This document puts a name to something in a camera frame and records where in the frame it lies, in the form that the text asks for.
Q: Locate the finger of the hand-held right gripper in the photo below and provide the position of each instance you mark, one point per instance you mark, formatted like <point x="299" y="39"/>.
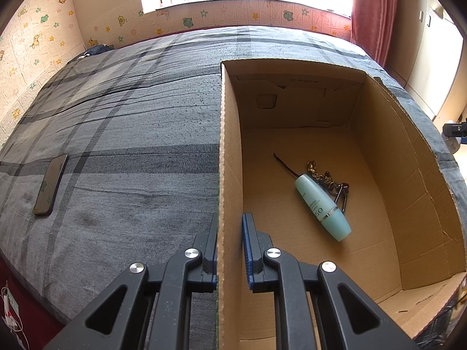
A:
<point x="456" y="130"/>

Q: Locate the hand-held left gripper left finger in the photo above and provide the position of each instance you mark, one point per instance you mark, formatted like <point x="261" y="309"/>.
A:
<point x="209" y="251"/>

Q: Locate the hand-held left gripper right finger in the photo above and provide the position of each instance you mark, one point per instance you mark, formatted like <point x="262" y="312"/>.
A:
<point x="248" y="248"/>

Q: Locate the teal cosmetic bottle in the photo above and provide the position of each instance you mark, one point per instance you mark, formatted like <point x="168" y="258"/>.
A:
<point x="321" y="207"/>

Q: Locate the cardboard box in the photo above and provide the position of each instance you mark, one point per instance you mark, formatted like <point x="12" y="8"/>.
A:
<point x="365" y="262"/>

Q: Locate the cream wardrobe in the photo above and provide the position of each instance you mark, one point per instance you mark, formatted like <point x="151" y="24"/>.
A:
<point x="430" y="51"/>

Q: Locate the grey plaid bed sheet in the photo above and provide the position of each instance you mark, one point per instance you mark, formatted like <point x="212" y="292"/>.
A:
<point x="127" y="135"/>

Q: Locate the red curtain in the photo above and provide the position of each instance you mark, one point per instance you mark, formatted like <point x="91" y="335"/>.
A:
<point x="372" y="14"/>

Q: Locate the black smartphone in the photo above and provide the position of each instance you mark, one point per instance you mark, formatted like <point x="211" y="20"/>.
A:
<point x="51" y="186"/>

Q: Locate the white power strip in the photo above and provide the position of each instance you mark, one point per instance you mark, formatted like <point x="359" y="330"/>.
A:
<point x="9" y="304"/>

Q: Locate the dark blue bag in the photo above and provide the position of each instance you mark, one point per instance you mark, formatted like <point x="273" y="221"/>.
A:
<point x="95" y="50"/>

